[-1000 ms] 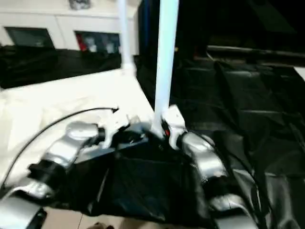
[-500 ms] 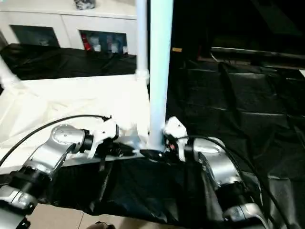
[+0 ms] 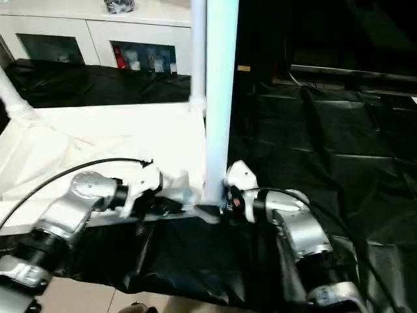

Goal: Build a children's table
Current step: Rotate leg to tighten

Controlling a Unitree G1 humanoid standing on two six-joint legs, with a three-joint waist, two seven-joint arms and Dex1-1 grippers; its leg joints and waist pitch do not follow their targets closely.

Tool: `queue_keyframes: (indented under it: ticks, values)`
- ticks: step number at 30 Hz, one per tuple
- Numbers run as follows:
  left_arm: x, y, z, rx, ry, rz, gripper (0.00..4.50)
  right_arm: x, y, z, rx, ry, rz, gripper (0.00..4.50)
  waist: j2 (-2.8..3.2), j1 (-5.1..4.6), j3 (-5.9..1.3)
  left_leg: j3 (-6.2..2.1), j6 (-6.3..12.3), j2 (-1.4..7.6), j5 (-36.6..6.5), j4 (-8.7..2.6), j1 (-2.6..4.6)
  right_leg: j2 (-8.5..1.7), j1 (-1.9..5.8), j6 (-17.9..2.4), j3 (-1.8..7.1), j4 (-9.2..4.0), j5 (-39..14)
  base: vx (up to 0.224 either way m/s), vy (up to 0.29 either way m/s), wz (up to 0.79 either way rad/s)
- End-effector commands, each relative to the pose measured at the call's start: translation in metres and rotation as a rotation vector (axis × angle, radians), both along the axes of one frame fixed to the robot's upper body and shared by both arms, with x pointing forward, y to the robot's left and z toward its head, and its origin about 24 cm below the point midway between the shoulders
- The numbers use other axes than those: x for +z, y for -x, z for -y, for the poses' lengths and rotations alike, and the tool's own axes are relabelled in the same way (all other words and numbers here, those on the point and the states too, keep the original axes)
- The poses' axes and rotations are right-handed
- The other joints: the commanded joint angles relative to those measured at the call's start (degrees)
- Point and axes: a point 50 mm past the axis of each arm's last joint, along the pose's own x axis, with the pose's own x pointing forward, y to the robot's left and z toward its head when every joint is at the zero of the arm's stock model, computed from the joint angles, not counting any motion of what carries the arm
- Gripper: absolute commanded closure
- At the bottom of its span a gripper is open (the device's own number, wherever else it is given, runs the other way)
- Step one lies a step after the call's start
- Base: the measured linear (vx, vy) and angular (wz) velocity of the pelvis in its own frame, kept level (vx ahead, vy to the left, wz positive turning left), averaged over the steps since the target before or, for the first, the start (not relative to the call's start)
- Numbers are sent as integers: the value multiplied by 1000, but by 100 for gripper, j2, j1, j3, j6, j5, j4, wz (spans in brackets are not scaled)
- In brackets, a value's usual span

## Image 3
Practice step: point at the red carton behind glass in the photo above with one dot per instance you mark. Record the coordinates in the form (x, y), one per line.
(120, 58)

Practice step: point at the grey object on cabinet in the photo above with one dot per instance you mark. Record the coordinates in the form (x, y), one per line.
(119, 6)

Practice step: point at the white flat board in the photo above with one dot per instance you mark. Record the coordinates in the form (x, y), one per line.
(414, 100)

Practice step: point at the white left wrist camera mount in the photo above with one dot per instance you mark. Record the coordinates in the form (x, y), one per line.
(143, 186)

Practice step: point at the white plastic table top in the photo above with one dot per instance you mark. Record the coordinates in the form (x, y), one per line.
(97, 137)

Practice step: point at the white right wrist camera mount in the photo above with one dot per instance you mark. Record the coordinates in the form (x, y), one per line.
(241, 177)

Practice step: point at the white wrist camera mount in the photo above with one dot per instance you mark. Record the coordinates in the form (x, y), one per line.
(241, 177)
(143, 186)

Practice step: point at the black plastic mat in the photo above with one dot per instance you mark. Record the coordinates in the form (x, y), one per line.
(211, 257)

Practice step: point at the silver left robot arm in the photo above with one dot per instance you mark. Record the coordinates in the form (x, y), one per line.
(71, 208)

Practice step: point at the small beige label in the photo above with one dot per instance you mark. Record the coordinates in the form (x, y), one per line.
(243, 68)

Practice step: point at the white glass-door cabinet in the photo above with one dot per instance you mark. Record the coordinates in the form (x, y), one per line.
(97, 29)

